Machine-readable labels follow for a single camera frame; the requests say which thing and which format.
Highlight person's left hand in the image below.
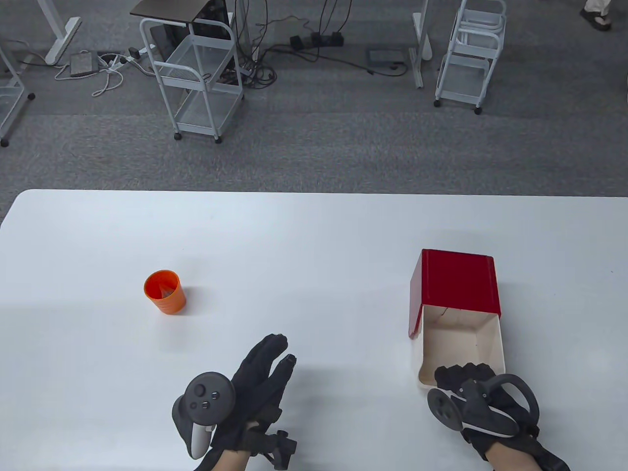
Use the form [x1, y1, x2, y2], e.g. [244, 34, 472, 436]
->
[211, 335, 297, 454]

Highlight person's right hand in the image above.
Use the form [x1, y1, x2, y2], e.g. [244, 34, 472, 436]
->
[434, 363, 540, 462]

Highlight red white tea bag box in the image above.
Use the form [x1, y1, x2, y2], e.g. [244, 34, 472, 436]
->
[409, 249, 506, 391]

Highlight orange plastic cup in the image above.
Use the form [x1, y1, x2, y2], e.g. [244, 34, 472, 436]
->
[143, 269, 187, 315]

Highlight translucent pyramid tea bag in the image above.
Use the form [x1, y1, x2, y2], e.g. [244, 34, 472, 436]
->
[149, 277, 178, 299]

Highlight person's right forearm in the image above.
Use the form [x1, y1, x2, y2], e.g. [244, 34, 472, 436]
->
[486, 439, 545, 471]

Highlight person's left forearm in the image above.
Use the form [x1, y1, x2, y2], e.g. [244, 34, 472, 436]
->
[196, 449, 251, 471]

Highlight grey box device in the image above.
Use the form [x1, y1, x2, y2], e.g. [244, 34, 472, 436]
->
[69, 52, 100, 78]

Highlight black white right controller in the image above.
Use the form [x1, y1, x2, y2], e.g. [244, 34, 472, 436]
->
[427, 374, 540, 438]

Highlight black white controller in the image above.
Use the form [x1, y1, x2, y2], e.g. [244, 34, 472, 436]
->
[172, 373, 236, 460]
[427, 374, 540, 438]

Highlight black white left controller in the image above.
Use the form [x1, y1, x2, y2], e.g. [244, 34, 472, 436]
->
[172, 373, 236, 460]

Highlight white stacked utility cart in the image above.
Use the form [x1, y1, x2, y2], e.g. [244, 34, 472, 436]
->
[434, 0, 507, 115]

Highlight grey floor outlet plate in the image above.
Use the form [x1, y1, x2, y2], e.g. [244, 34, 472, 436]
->
[367, 47, 408, 69]

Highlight white desk leg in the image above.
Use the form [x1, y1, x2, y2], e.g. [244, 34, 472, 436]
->
[412, 0, 433, 89]
[37, 0, 82, 66]

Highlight black power strip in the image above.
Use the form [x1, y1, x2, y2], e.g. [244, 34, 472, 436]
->
[289, 31, 344, 50]

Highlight white power strip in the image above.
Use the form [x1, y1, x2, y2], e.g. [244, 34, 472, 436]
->
[110, 43, 157, 67]

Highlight black computer tower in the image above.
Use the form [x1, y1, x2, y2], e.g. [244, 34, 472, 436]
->
[192, 0, 232, 36]

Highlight white cart with black wheels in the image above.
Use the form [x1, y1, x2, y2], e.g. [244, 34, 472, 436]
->
[0, 37, 36, 148]

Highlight dark top small desk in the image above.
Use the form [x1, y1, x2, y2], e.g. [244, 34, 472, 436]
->
[130, 0, 231, 25]

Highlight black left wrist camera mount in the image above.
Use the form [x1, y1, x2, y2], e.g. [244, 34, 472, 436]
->
[245, 427, 297, 471]

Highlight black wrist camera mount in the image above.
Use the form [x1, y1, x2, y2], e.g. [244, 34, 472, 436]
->
[532, 437, 572, 471]
[245, 427, 297, 471]

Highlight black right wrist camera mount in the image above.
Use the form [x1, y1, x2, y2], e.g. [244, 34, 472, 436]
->
[532, 437, 572, 471]

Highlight black cable bundle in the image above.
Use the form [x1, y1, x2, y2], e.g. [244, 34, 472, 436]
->
[231, 0, 408, 90]

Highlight white wire mesh cart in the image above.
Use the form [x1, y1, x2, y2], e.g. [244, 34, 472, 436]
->
[139, 17, 244, 144]

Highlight white cable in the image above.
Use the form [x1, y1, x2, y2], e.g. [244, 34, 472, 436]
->
[53, 52, 124, 97]

